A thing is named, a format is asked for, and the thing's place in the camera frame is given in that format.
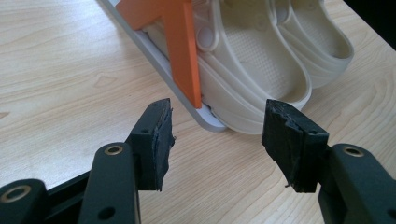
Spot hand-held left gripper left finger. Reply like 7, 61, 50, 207
125, 97, 176, 191

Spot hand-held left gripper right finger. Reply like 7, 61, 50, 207
261, 98, 331, 194

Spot white shoe rack orange posts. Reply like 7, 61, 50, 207
98, 0, 227, 133

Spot cream perforated clog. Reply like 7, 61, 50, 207
270, 0, 356, 90
144, 0, 313, 135

